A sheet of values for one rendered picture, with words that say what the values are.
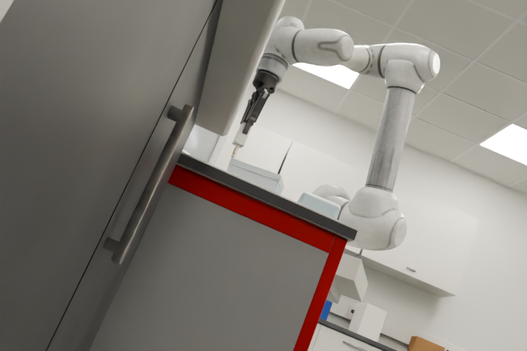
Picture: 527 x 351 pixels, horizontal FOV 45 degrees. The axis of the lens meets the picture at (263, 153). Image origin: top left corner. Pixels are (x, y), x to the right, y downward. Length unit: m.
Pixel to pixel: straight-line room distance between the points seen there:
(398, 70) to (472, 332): 4.16
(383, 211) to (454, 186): 4.13
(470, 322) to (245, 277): 4.92
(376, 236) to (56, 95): 1.97
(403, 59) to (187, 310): 1.33
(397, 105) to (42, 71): 2.11
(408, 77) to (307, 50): 0.54
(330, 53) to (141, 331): 0.96
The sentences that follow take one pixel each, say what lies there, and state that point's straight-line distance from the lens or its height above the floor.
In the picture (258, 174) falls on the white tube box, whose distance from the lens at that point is 1.47.
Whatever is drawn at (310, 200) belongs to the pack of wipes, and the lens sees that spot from 1.47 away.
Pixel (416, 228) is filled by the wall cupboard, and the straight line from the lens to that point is 5.74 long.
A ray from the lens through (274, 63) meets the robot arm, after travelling 1.96.
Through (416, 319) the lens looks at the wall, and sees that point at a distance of 6.04.
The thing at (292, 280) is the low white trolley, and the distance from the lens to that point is 1.42.
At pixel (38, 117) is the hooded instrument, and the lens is 0.29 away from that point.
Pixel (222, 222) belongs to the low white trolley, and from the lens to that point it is 1.40.
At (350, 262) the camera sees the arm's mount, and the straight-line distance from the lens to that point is 2.12.
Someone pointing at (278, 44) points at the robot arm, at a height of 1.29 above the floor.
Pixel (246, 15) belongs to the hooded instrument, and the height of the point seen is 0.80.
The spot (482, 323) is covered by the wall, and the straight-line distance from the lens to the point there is 6.27.
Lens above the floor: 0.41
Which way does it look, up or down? 17 degrees up
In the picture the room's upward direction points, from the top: 23 degrees clockwise
